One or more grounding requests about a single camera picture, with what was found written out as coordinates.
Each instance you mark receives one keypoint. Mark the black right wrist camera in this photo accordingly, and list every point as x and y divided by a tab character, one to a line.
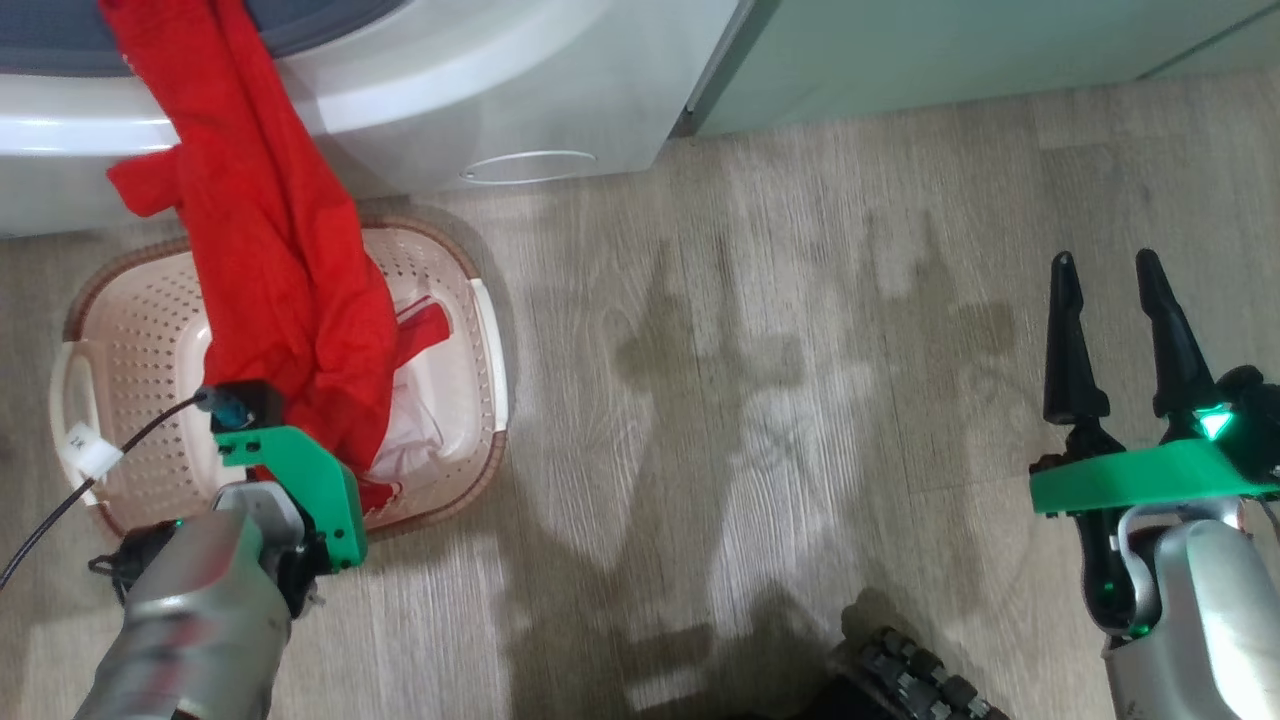
1255	420

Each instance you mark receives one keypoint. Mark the cream perforated laundry basket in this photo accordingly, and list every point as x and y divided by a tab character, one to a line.
140	360

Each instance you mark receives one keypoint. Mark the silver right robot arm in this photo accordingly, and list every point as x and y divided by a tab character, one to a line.
1210	620

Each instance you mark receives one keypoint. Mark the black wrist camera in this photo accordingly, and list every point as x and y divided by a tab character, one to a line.
1255	420
258	402

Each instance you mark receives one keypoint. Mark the round filter cover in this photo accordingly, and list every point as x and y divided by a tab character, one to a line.
530	167

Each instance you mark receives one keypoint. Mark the pale green cabinet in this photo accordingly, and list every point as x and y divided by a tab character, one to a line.
950	50

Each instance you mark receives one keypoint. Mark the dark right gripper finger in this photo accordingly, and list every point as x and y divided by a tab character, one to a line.
1068	350
1175	350

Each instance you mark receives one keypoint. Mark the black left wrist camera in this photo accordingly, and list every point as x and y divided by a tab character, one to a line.
258	402

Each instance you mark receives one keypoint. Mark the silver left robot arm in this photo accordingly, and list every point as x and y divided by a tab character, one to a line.
195	620

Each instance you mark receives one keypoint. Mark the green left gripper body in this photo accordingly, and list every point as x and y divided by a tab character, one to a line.
330	500

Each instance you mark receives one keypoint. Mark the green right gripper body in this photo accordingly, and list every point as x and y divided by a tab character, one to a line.
1130	478

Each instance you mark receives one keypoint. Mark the white garment with red trim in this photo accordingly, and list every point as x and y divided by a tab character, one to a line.
412	420

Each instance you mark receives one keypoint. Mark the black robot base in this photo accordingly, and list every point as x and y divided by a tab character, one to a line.
920	680

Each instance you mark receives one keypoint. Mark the white washing machine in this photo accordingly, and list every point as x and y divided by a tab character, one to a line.
480	80

